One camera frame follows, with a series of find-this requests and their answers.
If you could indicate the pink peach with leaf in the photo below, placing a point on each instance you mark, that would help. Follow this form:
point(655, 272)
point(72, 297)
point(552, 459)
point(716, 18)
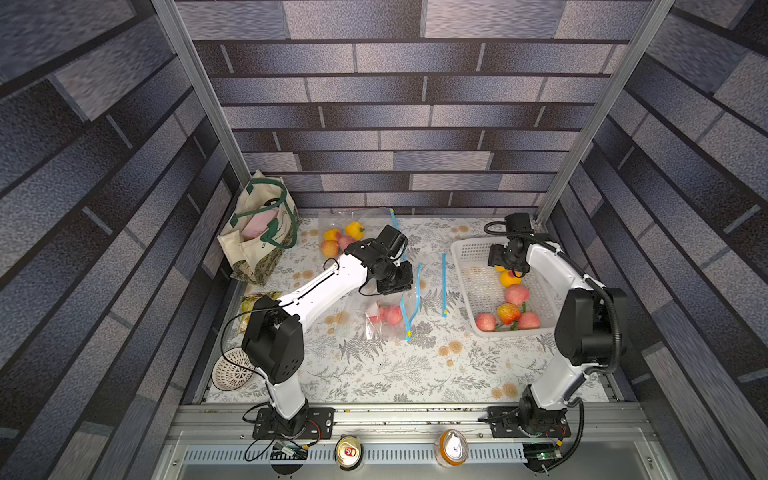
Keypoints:
point(345, 241)

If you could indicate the large pink peach right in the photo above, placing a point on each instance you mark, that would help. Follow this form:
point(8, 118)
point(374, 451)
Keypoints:
point(517, 294)

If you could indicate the yellow peach green leaf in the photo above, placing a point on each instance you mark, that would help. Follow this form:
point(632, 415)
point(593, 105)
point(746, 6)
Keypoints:
point(355, 230)

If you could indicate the wrinkled yellow red peach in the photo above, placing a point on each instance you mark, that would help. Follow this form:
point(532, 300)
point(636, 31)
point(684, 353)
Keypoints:
point(508, 313)

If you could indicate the white round strainer bowl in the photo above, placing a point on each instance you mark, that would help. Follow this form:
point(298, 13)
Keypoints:
point(232, 370)

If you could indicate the canvas tote bag green handles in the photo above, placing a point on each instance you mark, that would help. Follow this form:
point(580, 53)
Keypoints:
point(263, 226)

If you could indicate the clear zip-top bag blue zipper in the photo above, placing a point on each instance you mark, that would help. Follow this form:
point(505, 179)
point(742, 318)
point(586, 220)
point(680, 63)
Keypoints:
point(345, 273)

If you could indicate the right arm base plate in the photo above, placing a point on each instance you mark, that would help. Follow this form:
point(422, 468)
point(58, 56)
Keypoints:
point(529, 423)

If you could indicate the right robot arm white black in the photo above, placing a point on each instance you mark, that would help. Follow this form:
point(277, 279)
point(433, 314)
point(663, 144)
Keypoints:
point(589, 330)

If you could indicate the orange clear bottle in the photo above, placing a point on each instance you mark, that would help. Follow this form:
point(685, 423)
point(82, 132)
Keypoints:
point(451, 449)

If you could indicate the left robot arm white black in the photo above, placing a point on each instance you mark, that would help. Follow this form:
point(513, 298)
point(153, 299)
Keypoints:
point(274, 338)

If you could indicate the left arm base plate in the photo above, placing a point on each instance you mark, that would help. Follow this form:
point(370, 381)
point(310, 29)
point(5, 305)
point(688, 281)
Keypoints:
point(311, 423)

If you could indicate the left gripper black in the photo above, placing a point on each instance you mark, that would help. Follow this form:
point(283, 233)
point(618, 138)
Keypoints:
point(405, 282)

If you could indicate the white plastic mesh basket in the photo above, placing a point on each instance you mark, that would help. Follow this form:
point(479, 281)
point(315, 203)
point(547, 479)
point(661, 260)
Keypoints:
point(483, 292)

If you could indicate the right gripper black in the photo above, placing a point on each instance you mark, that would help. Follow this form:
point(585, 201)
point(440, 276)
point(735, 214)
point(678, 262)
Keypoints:
point(504, 259)

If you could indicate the yellow snack packet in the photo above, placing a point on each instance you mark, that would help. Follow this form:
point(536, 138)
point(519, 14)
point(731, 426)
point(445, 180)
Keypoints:
point(247, 305)

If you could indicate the yellow peach red blush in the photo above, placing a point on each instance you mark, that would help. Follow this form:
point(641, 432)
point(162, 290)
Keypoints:
point(508, 279)

